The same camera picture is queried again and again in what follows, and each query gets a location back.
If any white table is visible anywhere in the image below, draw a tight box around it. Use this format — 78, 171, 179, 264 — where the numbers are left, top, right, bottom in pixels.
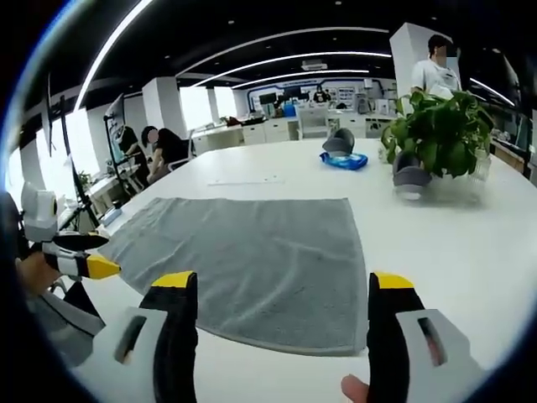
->
69, 137, 537, 403

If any white cabinet row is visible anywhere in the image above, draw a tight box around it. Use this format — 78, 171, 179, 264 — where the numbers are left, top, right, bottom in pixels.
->
191, 112, 396, 155

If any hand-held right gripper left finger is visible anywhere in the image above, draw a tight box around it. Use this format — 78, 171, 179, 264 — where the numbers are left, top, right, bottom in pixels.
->
83, 270, 199, 403

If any black tripod stand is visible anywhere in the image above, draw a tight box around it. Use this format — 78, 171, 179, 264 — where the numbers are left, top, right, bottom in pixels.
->
44, 74, 102, 237

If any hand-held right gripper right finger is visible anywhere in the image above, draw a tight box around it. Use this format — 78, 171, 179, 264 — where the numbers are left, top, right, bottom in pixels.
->
366, 271, 490, 403

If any person's grey clothing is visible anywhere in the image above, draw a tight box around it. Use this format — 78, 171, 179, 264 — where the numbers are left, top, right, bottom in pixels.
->
23, 280, 107, 367

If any person's left hand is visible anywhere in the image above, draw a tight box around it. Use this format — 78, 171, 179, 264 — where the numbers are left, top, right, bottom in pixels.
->
15, 251, 60, 297

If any person's right hand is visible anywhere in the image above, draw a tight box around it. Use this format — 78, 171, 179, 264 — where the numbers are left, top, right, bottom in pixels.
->
341, 374, 371, 403

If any grey towel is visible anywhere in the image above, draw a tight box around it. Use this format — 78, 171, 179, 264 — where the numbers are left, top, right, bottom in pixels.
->
96, 196, 371, 358

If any green potted plant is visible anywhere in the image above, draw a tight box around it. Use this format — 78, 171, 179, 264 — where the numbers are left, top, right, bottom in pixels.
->
378, 89, 497, 198

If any office chair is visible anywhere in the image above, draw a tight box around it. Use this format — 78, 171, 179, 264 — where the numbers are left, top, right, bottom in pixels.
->
166, 128, 198, 172

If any white chair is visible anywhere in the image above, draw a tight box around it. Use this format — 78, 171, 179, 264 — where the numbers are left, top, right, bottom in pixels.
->
295, 106, 331, 140

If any roll-up banner stand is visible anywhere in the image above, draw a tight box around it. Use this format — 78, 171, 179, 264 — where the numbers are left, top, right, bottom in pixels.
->
102, 92, 129, 171

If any blue plastic packet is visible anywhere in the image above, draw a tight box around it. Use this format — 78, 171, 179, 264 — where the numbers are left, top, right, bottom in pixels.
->
319, 151, 369, 173

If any grey padded cap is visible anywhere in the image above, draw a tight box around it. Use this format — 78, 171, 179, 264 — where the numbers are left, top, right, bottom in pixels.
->
391, 149, 434, 202
321, 127, 357, 154

